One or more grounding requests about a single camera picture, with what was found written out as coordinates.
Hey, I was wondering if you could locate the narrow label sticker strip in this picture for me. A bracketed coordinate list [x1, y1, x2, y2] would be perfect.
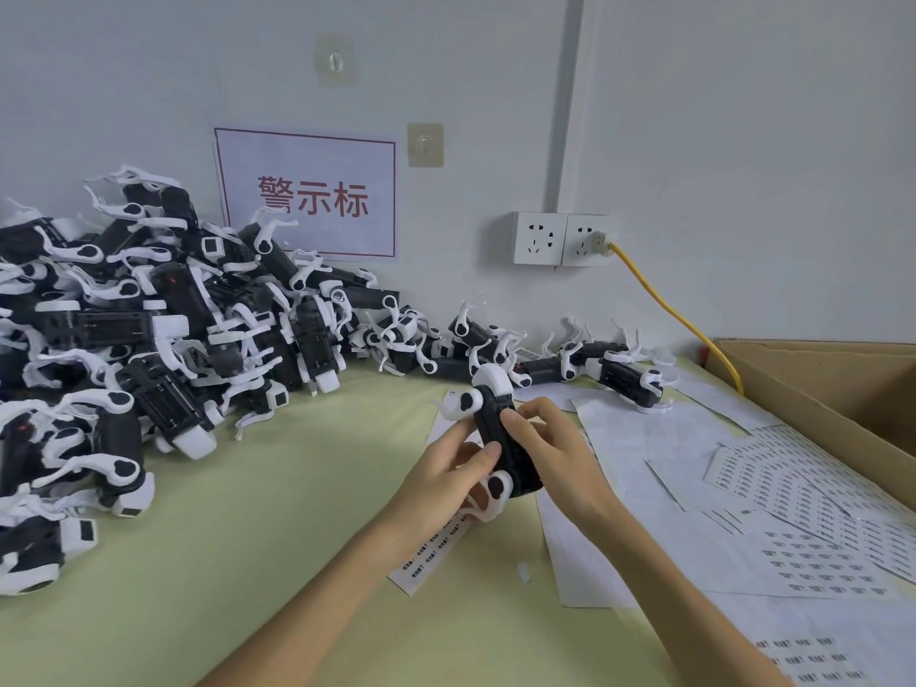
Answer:
[387, 493, 490, 599]

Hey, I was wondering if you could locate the black white toy robot dog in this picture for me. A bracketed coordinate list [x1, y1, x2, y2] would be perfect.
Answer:
[429, 360, 549, 524]

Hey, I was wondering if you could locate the pile of black white toys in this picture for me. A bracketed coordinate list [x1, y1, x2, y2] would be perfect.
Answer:
[0, 163, 679, 599]

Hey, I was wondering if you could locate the clear adhesive wall hook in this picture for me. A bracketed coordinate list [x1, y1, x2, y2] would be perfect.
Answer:
[406, 122, 446, 168]
[315, 35, 357, 89]

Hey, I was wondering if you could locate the blank white paper sheet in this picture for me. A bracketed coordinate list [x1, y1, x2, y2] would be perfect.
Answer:
[535, 486, 724, 610]
[570, 370, 784, 516]

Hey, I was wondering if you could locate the person's right hand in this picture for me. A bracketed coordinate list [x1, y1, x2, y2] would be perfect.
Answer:
[500, 397, 618, 524]

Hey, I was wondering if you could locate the white wall socket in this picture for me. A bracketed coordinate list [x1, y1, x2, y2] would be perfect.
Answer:
[511, 210, 569, 267]
[562, 213, 616, 269]

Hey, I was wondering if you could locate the printed label sticker sheet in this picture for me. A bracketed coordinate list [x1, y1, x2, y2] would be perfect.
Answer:
[704, 425, 916, 586]
[708, 592, 916, 687]
[713, 505, 907, 603]

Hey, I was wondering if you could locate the person's right forearm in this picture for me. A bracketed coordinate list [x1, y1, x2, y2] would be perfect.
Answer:
[577, 490, 792, 687]

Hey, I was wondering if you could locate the white wall sign red print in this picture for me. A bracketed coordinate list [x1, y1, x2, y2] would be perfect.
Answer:
[212, 125, 399, 261]

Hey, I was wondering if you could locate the brown cardboard box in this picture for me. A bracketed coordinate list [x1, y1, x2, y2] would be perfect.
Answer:
[703, 338, 916, 513]

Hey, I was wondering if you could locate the person's left hand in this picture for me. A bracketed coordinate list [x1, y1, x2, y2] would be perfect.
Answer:
[386, 420, 503, 560]

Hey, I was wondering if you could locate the yellow cable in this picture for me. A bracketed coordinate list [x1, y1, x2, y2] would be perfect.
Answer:
[608, 240, 747, 398]

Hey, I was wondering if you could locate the white wall cable duct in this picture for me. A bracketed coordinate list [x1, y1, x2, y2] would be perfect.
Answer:
[541, 0, 585, 215]

